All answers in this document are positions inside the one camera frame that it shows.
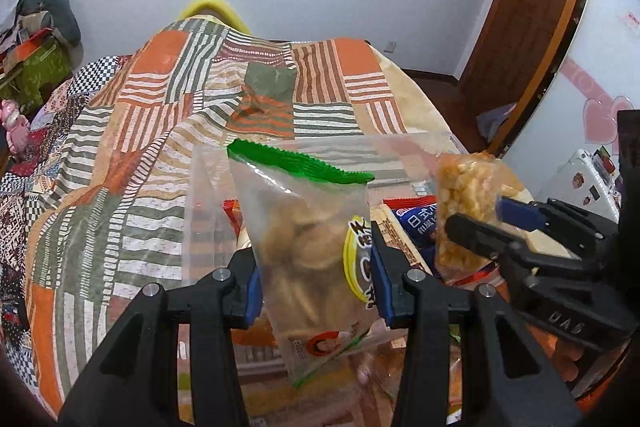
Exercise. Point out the clear plastic storage bin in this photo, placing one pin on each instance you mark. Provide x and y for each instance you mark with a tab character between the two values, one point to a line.
402	165

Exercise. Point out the patchwork quilt bedspread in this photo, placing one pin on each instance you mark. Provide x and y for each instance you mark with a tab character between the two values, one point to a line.
102	210

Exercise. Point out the brown wooden door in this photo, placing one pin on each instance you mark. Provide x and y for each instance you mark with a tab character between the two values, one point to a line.
514	58

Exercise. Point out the yellow fried snack bag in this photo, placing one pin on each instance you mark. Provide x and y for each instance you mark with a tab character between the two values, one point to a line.
469	184

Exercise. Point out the pink plush toy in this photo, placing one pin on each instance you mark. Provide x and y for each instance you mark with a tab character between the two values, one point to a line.
16	126

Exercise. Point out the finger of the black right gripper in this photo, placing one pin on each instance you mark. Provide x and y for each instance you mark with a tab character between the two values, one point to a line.
495	241
567	224

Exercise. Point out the blue red snack packet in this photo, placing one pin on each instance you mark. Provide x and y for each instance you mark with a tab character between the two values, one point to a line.
418	217

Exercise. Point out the green storage box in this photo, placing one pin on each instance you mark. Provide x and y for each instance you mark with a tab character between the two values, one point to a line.
32	80

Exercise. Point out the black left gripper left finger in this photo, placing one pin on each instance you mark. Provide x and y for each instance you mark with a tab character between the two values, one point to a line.
131	378

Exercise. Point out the right hand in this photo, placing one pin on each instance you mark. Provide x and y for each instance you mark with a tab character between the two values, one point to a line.
564	356

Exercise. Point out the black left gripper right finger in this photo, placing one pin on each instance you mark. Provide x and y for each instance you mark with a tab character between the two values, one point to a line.
507	379

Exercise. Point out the green top cracker bag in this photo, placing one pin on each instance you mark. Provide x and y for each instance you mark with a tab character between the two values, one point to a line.
310	228

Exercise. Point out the white suitcase with stickers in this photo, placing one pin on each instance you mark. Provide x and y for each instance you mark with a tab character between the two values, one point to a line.
587	182

